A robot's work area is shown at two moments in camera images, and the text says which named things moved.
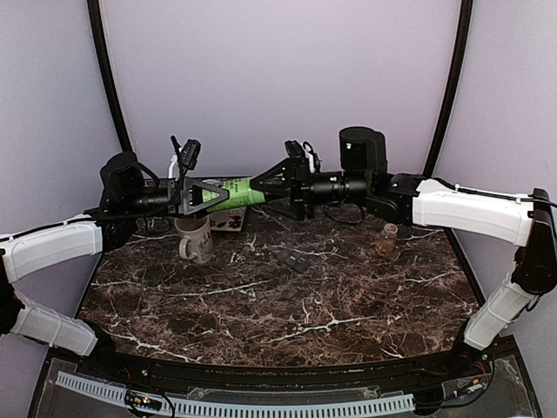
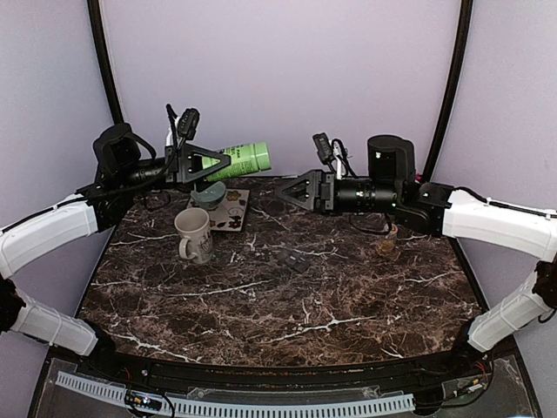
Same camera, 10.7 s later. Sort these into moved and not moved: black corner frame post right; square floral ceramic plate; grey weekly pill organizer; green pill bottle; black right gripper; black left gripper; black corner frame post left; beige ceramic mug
Moved: black right gripper; black left gripper; green pill bottle
Not moved: black corner frame post right; black corner frame post left; grey weekly pill organizer; beige ceramic mug; square floral ceramic plate
